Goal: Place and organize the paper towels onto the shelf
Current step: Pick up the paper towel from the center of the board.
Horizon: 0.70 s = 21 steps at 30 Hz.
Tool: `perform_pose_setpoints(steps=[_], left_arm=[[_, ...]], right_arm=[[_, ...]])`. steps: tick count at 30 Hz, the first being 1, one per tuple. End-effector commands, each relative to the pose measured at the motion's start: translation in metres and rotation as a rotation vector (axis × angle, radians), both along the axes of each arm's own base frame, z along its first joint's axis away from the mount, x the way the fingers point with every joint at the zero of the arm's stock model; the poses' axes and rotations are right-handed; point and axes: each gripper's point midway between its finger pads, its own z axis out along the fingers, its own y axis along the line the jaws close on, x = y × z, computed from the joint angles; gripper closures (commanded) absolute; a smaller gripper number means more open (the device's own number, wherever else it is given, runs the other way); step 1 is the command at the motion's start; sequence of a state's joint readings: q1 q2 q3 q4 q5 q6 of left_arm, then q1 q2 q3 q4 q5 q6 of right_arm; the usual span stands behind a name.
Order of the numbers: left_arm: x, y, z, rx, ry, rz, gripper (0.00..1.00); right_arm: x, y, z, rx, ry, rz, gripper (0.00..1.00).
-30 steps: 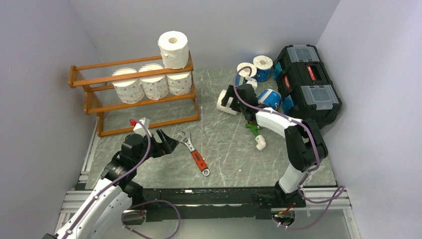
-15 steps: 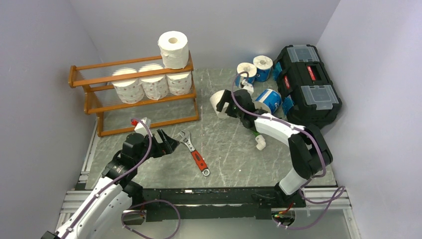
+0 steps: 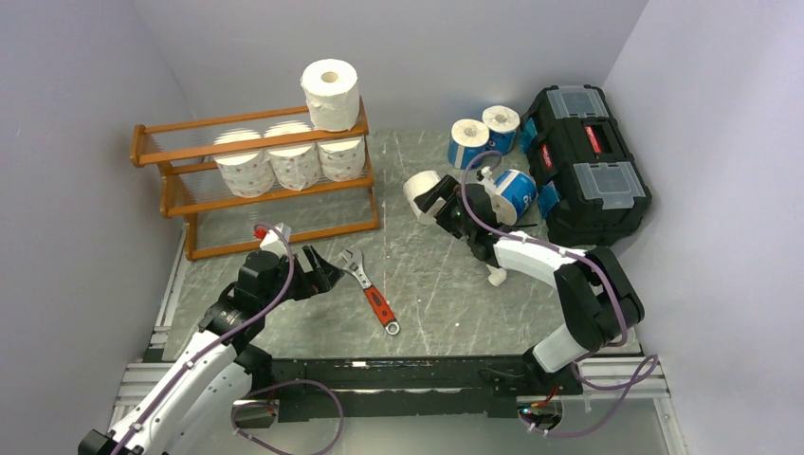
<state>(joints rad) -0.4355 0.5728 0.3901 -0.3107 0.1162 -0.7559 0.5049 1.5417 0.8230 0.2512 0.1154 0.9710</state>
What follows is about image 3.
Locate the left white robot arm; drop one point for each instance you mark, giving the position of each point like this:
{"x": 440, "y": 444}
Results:
{"x": 219, "y": 365}

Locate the black plastic toolbox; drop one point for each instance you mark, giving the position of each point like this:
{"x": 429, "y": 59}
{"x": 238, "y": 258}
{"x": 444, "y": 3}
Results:
{"x": 589, "y": 189}

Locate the dotted white roll front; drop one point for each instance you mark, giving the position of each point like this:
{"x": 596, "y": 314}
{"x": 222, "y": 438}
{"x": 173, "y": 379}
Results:
{"x": 296, "y": 166}

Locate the blue roll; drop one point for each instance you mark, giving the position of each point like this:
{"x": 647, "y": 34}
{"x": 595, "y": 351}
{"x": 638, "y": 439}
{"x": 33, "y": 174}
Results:
{"x": 502, "y": 123}
{"x": 468, "y": 138}
{"x": 514, "y": 192}

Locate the plain white paper roll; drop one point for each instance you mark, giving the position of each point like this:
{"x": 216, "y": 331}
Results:
{"x": 331, "y": 94}

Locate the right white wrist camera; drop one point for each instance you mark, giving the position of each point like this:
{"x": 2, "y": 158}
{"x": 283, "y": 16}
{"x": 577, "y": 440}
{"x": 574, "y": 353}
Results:
{"x": 484, "y": 176}

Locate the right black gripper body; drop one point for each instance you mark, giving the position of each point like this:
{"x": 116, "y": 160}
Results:
{"x": 468, "y": 230}

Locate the red handled adjustable wrench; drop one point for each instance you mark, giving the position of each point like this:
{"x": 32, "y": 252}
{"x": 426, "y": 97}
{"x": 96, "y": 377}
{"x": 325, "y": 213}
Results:
{"x": 353, "y": 259}

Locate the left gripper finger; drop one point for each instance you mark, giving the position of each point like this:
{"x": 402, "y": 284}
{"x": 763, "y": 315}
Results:
{"x": 327, "y": 277}
{"x": 318, "y": 265}

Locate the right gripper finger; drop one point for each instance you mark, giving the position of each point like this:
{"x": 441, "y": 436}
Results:
{"x": 428, "y": 202}
{"x": 450, "y": 216}

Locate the dotted white roll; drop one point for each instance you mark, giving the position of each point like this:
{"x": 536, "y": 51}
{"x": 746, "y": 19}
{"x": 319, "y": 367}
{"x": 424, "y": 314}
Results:
{"x": 342, "y": 159}
{"x": 246, "y": 174}
{"x": 296, "y": 166}

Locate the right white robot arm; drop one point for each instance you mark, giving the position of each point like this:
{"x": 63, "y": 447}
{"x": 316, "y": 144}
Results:
{"x": 597, "y": 300}

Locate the orange wooden shelf rack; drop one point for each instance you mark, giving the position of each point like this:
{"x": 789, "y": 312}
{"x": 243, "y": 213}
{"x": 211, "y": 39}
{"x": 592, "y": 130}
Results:
{"x": 191, "y": 184}

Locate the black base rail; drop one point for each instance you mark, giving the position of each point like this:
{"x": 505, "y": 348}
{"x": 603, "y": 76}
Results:
{"x": 496, "y": 386}

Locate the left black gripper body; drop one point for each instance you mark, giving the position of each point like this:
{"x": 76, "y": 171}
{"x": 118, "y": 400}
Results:
{"x": 303, "y": 284}

